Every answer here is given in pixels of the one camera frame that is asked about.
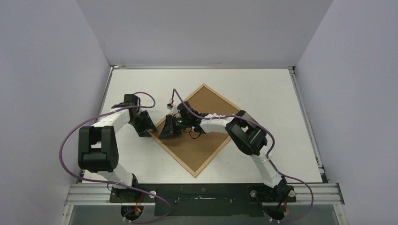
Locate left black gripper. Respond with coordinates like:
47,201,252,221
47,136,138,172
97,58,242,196
128,111,157,137

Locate wooden picture frame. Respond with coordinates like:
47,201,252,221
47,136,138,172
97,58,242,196
150,83,252,178

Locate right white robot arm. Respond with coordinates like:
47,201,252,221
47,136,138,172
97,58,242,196
158,101,286,201

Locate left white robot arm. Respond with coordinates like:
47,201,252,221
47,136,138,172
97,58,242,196
78,92,157,202

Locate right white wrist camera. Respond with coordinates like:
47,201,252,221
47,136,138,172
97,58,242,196
167,103,178,114

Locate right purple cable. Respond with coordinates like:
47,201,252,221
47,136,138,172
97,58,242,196
172,88,314,224

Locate purple cable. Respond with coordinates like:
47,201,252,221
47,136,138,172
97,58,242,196
59,91,172,225
172,88,314,224

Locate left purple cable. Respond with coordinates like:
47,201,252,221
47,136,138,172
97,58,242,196
59,91,172,225

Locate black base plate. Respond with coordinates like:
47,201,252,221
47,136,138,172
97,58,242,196
109,183,296,217

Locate aluminium rail front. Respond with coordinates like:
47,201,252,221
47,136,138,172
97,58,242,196
65,183,114,206

